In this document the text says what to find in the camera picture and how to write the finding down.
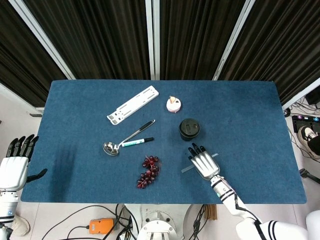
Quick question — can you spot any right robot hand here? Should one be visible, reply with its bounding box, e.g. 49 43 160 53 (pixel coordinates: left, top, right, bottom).
187 142 221 181

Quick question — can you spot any beige shoe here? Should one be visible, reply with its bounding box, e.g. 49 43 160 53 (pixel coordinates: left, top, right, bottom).
10 215 31 237

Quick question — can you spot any black stand foot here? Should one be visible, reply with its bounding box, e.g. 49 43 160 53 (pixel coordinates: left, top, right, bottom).
298 168 320 184

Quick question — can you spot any white folding laptop stand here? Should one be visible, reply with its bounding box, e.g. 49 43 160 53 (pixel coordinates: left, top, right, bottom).
106 85 160 125

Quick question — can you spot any steel ladle black handle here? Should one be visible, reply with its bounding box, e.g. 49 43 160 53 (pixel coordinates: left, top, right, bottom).
102 119 156 157

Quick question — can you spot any black round container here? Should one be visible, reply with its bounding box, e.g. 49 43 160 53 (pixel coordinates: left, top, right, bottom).
178 118 201 142

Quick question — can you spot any white frame post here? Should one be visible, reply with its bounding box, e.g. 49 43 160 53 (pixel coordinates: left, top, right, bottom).
7 0 76 80
212 0 256 81
145 0 161 81

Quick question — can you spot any white sneaker with black sock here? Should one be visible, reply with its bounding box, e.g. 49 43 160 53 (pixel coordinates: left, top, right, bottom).
297 125 320 161

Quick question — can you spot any orange power box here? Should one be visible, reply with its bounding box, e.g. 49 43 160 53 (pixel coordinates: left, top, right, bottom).
88 217 115 235

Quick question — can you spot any white marker black cap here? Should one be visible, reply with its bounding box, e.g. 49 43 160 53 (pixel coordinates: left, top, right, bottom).
121 136 155 148

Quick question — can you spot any wooden block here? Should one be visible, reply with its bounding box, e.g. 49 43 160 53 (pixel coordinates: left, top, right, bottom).
207 204 218 221

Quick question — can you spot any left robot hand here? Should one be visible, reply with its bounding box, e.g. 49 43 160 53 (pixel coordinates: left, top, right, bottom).
0 134 48 192

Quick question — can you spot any black cable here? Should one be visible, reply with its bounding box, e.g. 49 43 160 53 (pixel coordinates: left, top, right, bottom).
41 204 126 240

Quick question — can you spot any pink toy cake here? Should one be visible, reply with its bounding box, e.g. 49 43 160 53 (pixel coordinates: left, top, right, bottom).
166 96 182 114

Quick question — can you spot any translucent grey straw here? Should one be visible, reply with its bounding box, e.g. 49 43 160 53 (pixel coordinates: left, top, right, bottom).
180 152 220 174

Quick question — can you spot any dark red grape bunch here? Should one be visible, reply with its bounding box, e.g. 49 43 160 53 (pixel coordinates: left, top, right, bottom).
136 155 161 190

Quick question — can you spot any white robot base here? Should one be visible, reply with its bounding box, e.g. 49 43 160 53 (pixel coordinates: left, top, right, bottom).
123 203 198 240

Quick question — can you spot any blue table cloth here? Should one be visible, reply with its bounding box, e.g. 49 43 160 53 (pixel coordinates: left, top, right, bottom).
20 79 308 205

